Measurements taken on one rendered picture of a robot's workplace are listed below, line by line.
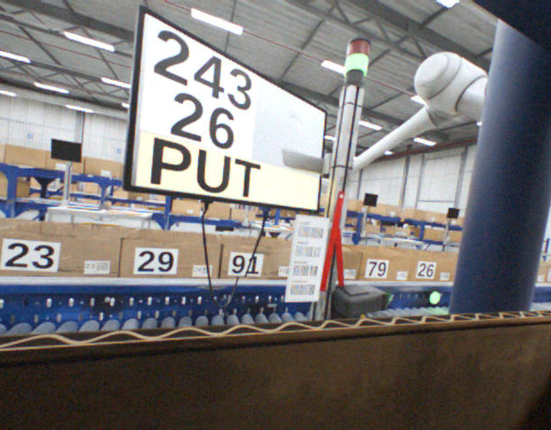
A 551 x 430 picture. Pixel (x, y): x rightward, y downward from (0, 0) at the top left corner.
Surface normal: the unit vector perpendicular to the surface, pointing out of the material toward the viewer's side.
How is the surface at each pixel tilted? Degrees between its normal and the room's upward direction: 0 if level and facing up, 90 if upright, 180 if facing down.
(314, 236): 90
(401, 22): 90
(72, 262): 91
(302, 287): 90
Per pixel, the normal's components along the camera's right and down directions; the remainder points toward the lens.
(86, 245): 0.33, 0.10
